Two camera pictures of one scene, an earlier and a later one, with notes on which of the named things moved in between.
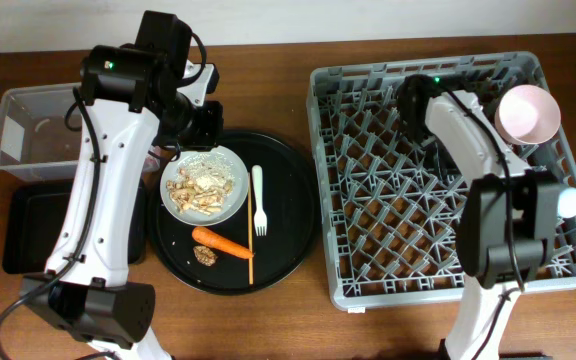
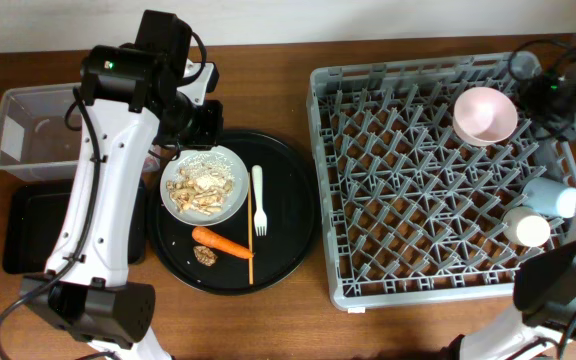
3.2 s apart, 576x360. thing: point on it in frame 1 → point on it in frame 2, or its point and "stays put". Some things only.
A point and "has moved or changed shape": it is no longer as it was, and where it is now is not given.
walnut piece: (204, 255) stays put
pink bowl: (527, 114) has moved or changed shape
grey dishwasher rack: (390, 198) stays put
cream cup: (570, 202) has moved or changed shape
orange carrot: (211, 239) stays put
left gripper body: (194, 128) stays put
